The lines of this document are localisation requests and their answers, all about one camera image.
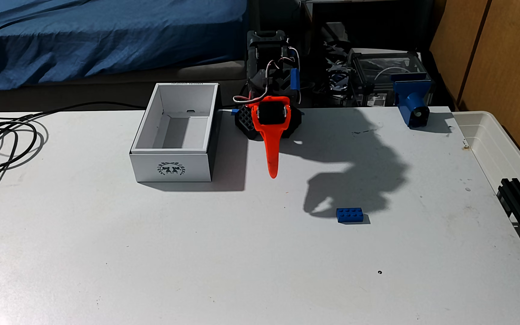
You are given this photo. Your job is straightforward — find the clear plastic container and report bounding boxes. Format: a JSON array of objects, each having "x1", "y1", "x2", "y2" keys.
[{"x1": 348, "y1": 49, "x2": 428, "y2": 107}]

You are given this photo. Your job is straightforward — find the black device with fan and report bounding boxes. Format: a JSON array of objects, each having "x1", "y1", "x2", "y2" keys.
[{"x1": 323, "y1": 41, "x2": 353, "y2": 95}]

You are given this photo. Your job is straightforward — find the wooden cabinet panels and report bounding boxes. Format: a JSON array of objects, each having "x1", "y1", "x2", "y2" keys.
[{"x1": 429, "y1": 0, "x2": 520, "y2": 183}]

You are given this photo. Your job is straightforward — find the white servo cable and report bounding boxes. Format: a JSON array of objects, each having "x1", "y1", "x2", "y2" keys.
[{"x1": 232, "y1": 46, "x2": 302, "y2": 105}]

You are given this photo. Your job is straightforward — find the thick black cable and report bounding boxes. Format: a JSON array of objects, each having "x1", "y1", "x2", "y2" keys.
[{"x1": 0, "y1": 101, "x2": 147, "y2": 172}]

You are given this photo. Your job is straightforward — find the white cardboard box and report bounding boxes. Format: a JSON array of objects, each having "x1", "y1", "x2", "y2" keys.
[{"x1": 129, "y1": 82, "x2": 221, "y2": 183}]

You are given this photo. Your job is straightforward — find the blue bed sheet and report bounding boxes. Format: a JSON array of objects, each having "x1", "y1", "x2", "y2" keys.
[{"x1": 0, "y1": 0, "x2": 248, "y2": 93}]

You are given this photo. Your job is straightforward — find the black grid table clamp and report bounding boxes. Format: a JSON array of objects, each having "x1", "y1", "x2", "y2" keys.
[{"x1": 234, "y1": 106, "x2": 261, "y2": 140}]

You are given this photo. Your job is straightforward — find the grey bed base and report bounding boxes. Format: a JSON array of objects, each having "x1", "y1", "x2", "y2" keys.
[{"x1": 0, "y1": 61, "x2": 248, "y2": 113}]

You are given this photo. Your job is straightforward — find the white plastic bin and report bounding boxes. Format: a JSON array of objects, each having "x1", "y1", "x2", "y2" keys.
[{"x1": 452, "y1": 110, "x2": 520, "y2": 213}]

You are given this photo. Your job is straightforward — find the blue printed holder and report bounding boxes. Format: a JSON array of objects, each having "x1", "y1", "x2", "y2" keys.
[{"x1": 392, "y1": 74, "x2": 433, "y2": 128}]

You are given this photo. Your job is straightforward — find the blue toy brick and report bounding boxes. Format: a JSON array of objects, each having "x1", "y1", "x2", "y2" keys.
[{"x1": 336, "y1": 208, "x2": 364, "y2": 224}]

